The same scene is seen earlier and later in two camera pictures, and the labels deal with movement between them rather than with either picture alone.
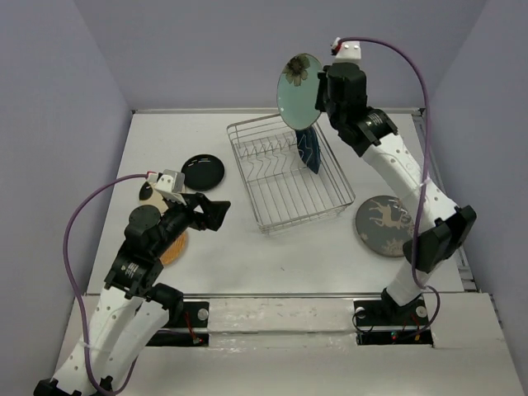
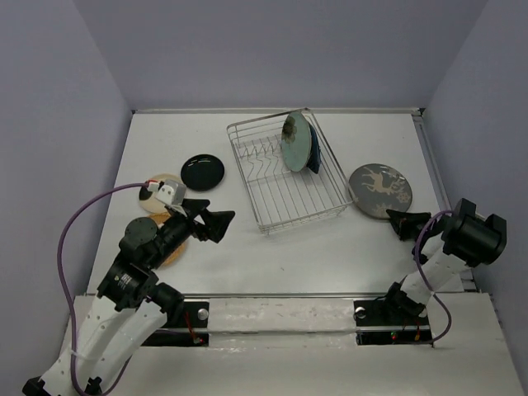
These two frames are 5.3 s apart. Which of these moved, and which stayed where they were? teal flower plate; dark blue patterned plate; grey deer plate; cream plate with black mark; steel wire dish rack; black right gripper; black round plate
Moved: teal flower plate; black right gripper; grey deer plate
Stayed: dark blue patterned plate; black round plate; cream plate with black mark; steel wire dish rack
